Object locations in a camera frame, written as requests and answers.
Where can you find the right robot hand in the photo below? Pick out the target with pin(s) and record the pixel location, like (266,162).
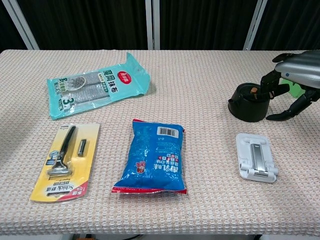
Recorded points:
(298,68)

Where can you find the black kettle with wooden knob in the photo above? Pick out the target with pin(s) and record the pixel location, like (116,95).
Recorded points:
(246,103)

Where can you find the green tag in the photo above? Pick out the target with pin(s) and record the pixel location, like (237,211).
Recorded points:
(296,90)

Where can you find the white folding phone stand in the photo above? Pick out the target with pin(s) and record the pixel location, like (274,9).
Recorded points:
(257,157)

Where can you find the beige waffle tablecloth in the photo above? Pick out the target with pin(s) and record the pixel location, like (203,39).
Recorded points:
(160,140)

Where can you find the blue snack bag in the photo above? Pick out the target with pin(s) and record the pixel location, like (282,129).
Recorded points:
(152,157)

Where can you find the teal dishcloth package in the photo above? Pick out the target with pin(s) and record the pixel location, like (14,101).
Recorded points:
(96,87)

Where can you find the yellow razor blister pack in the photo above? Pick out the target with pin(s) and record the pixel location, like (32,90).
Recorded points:
(65,162)

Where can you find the white metal frame post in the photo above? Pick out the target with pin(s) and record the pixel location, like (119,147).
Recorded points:
(253,23)
(22,23)
(152,23)

